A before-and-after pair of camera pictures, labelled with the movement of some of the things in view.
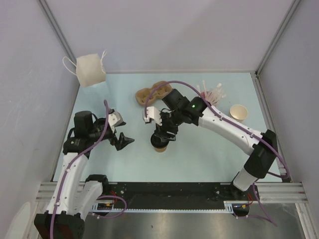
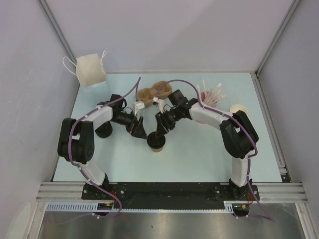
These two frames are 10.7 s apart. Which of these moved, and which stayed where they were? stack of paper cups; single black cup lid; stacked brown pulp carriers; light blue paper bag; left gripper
Moved: left gripper; single black cup lid
Stayed: light blue paper bag; stacked brown pulp carriers; stack of paper cups
